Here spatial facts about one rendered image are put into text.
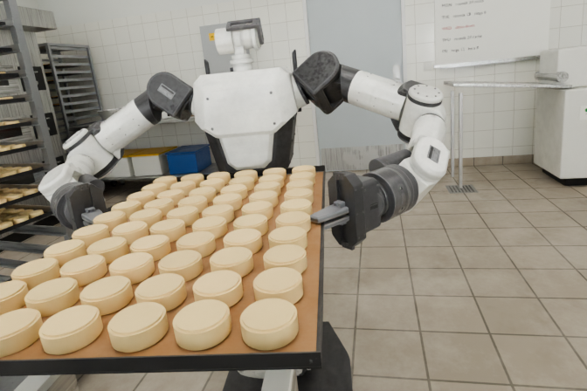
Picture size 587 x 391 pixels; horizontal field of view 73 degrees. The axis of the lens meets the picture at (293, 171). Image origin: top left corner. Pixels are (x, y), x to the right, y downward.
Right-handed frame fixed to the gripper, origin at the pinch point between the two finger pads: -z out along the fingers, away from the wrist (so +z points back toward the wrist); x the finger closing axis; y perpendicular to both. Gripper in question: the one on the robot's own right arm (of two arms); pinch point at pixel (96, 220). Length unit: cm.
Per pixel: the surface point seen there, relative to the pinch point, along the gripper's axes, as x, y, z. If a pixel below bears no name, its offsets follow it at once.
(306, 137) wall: -55, 297, 283
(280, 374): -10.1, 6.4, -43.4
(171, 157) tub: -57, 156, 357
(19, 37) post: 45, 8, 105
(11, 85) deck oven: 36, 25, 355
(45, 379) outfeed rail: -10.2, -13.4, -23.5
